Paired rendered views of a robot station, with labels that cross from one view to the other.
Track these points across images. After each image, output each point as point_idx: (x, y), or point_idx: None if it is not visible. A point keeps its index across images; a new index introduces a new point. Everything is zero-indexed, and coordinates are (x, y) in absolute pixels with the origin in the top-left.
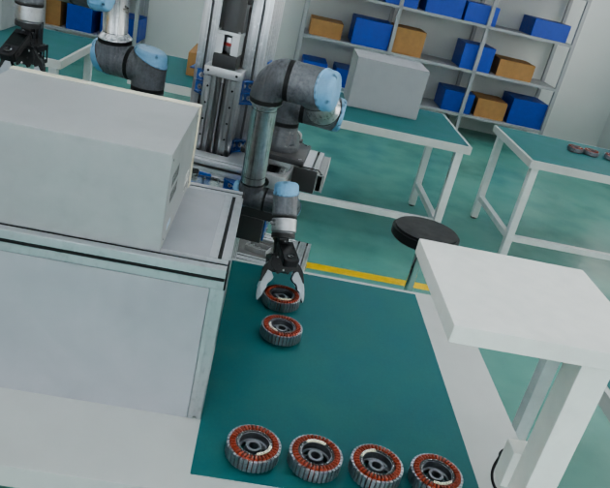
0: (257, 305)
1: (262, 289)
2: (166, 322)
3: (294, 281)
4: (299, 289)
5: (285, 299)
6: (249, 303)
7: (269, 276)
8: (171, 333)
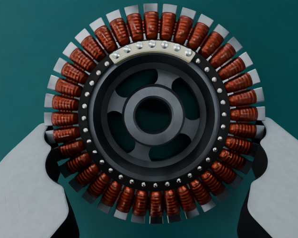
0: (260, 85)
1: (276, 136)
2: None
3: (48, 194)
4: (35, 148)
5: (150, 40)
6: (293, 96)
7: (287, 214)
8: None
